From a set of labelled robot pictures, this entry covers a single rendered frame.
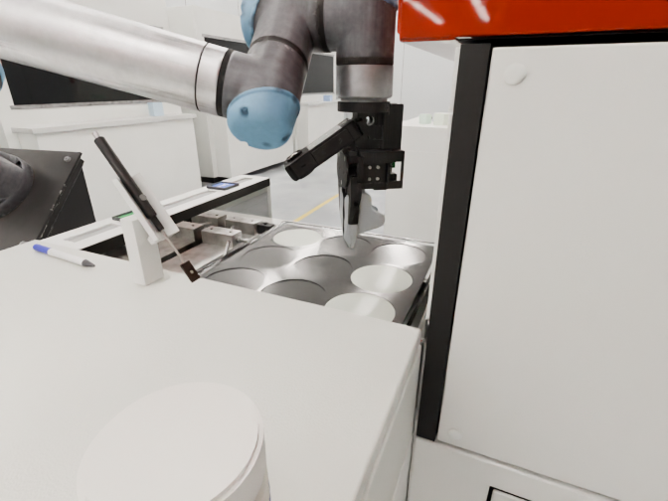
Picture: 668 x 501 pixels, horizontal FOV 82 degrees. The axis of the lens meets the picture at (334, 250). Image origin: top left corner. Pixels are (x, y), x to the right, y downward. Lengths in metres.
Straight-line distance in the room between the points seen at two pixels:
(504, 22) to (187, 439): 0.32
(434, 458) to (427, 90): 8.28
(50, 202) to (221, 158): 4.38
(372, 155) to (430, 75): 8.08
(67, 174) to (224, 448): 0.89
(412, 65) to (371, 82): 8.17
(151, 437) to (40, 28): 0.44
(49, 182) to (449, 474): 0.93
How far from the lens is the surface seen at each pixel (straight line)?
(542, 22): 0.34
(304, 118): 7.05
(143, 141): 4.26
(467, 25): 0.34
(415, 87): 8.66
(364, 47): 0.53
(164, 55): 0.49
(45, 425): 0.37
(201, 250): 0.84
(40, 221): 0.99
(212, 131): 5.30
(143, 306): 0.49
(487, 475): 0.52
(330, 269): 0.67
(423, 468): 0.54
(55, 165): 1.06
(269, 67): 0.48
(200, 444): 0.18
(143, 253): 0.52
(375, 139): 0.56
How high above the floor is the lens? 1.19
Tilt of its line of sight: 23 degrees down
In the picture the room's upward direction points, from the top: straight up
